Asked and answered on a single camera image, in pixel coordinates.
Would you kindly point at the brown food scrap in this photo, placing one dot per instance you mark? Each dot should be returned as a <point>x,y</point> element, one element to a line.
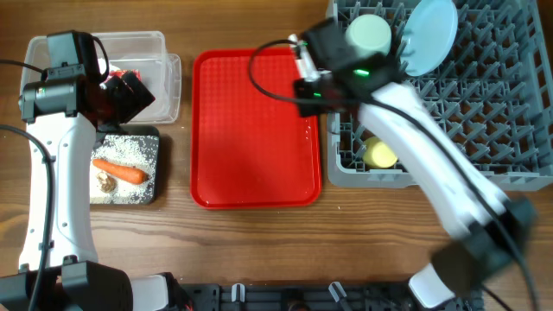
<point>106,183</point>

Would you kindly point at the white rice grains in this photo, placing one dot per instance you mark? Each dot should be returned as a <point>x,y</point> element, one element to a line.
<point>129,149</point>

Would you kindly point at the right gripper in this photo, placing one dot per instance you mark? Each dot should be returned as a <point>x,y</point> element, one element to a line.
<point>308,97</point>

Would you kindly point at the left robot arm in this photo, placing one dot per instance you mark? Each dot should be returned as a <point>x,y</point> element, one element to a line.
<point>58,268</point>

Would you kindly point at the black waste tray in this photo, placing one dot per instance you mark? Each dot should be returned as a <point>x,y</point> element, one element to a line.
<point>129,151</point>

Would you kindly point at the grey dishwasher rack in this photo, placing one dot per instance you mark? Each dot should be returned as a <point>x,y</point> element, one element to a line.
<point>492,95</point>

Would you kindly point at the yellow cup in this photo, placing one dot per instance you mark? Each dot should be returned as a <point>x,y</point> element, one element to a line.
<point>378,154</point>

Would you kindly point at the red serving tray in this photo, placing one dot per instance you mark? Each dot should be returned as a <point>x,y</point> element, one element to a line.
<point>248,150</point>

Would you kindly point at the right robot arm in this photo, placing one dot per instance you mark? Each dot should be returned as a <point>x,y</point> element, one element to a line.
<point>488,230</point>

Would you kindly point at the light blue plate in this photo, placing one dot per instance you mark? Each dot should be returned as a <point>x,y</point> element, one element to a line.
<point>429,36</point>

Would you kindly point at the clear plastic bin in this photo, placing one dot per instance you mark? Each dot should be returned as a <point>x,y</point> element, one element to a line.
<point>151,65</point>

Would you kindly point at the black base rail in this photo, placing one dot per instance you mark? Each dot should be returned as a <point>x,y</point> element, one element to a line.
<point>373,296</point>

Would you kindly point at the red snack wrapper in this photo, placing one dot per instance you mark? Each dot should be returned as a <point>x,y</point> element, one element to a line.
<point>118,76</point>

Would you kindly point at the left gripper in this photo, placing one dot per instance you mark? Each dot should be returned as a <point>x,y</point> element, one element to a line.
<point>130,94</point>

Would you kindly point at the green bowl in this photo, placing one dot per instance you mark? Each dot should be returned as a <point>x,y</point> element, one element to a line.
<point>369,35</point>

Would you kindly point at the orange carrot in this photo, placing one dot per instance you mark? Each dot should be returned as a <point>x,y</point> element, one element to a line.
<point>129,174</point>

